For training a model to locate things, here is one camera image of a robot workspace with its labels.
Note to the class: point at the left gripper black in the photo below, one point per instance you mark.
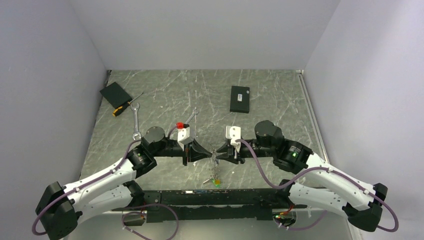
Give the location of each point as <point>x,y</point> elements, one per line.
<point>195,152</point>

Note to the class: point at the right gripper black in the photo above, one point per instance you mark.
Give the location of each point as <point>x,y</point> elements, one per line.
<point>230,155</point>

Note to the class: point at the steel key holder plate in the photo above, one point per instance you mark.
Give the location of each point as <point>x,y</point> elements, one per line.
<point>214,166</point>

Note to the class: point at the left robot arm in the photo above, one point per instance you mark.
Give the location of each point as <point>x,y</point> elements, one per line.
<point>62,208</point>

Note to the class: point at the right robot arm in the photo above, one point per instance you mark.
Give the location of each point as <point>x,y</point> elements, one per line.
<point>316,183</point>

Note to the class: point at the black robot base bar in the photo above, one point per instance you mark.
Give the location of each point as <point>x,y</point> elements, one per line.
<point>211,204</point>

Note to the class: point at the small silver wrench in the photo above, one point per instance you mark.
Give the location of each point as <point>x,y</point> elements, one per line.
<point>195,111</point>

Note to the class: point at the black box on table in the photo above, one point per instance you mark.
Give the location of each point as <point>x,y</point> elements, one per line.
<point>239,99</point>

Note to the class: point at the large silver wrench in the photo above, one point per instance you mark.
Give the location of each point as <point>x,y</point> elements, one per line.
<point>136,132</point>

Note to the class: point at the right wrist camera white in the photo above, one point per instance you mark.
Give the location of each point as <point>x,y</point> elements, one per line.
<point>233,133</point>

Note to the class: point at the yellow handled screwdriver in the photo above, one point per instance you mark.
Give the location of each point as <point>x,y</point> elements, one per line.
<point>122,108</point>

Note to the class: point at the aluminium rail right side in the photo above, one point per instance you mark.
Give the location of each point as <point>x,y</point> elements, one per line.
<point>318,132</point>

